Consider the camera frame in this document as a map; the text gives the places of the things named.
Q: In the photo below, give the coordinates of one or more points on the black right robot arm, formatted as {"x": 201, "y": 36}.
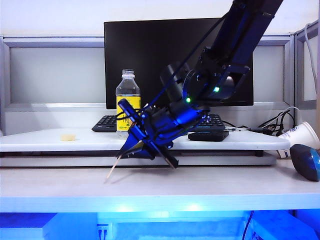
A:
{"x": 240, "y": 37}

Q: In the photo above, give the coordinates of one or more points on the silver and black pen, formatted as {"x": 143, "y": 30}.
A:
{"x": 237, "y": 129}

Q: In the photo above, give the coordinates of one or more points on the flat black box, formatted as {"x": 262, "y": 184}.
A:
{"x": 207, "y": 136}

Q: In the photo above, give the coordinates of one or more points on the grey cubicle partition frame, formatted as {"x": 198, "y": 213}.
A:
{"x": 50, "y": 41}

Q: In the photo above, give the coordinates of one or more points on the clear bottle with yellow label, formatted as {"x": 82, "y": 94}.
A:
{"x": 127, "y": 86}

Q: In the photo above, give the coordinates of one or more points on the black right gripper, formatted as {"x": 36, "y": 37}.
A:
{"x": 155, "y": 125}

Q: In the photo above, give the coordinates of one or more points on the white monitor riser shelf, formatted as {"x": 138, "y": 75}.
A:
{"x": 75, "y": 145}

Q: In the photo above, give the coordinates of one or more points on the black computer monitor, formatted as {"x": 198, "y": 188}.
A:
{"x": 145, "y": 50}

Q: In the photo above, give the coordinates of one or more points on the small white paper cup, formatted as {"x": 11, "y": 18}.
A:
{"x": 282, "y": 154}

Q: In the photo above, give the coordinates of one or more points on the thin wooden stick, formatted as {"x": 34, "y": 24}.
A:
{"x": 112, "y": 170}

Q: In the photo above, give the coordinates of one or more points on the grey and blue computer mouse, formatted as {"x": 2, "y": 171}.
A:
{"x": 303, "y": 162}

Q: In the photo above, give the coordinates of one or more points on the black computer keyboard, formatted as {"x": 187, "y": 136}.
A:
{"x": 105, "y": 123}

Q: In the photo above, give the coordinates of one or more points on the small yellow eraser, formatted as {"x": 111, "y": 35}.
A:
{"x": 68, "y": 137}

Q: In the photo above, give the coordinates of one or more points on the white paper cup, blue logo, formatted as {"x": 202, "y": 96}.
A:
{"x": 302, "y": 135}

